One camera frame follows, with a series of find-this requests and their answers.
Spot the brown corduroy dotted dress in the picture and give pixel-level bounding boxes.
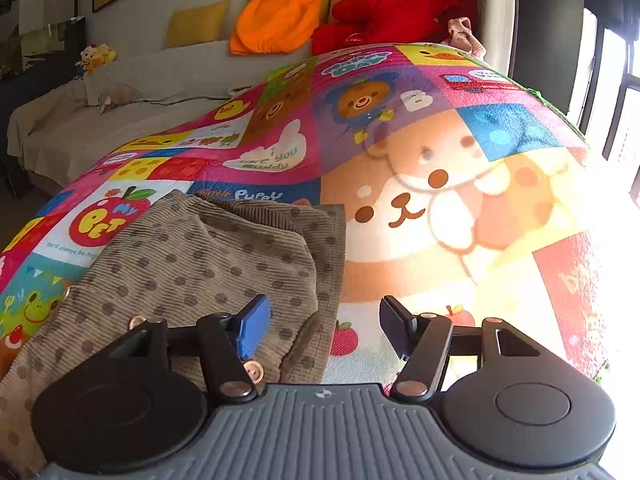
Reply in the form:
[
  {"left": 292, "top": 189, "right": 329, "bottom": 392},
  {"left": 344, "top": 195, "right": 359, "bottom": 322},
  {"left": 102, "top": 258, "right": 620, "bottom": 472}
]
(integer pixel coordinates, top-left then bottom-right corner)
[{"left": 1, "top": 191, "right": 346, "bottom": 476}]

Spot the colourful cartoon play mat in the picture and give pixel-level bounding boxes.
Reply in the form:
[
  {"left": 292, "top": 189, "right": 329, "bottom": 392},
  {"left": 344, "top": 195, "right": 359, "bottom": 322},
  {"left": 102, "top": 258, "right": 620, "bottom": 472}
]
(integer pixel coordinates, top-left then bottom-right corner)
[{"left": 1, "top": 44, "right": 610, "bottom": 385}]

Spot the beige small plush animal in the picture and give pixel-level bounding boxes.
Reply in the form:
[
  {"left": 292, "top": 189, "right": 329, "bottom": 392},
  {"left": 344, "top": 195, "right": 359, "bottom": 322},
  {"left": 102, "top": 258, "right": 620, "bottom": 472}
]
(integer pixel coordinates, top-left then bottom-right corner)
[{"left": 99, "top": 86, "right": 139, "bottom": 114}]

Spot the beige covered sofa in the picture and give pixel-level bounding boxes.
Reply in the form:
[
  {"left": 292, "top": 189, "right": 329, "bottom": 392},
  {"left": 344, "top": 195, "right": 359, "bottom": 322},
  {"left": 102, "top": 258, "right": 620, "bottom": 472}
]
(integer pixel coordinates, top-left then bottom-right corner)
[{"left": 6, "top": 41, "right": 310, "bottom": 194}]

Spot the pink small plush toy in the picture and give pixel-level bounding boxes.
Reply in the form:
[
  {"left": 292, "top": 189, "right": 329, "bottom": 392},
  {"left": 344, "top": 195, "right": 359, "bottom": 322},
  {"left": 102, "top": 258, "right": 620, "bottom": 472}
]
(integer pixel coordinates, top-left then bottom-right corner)
[{"left": 442, "top": 18, "right": 486, "bottom": 60}]

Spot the yellow square cushion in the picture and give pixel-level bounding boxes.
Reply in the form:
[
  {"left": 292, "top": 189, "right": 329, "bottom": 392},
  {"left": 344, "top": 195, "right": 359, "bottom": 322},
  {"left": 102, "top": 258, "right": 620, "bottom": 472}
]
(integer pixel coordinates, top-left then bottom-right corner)
[{"left": 164, "top": 0, "right": 231, "bottom": 49}]

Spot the orange pumpkin plush cushion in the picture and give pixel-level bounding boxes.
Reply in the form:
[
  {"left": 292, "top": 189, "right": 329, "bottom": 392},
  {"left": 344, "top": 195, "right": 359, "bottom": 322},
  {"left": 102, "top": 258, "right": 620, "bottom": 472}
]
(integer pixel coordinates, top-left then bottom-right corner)
[{"left": 229, "top": 0, "right": 324, "bottom": 55}]

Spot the small colourful doll toy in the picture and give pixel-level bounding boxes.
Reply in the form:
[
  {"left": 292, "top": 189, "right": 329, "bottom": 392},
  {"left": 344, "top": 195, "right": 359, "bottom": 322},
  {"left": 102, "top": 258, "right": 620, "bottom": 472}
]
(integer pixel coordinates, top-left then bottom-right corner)
[{"left": 76, "top": 44, "right": 117, "bottom": 74}]

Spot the red plush toy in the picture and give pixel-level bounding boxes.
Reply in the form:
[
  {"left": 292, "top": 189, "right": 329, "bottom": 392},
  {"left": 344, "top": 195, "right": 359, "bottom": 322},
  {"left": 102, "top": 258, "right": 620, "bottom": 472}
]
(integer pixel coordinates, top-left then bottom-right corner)
[{"left": 310, "top": 0, "right": 477, "bottom": 55}]

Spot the black glass cabinet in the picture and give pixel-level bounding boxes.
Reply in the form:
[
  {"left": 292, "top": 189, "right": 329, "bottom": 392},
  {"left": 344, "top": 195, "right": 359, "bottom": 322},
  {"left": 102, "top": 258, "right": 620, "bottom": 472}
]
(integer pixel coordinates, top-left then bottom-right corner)
[{"left": 1, "top": 0, "right": 86, "bottom": 114}]

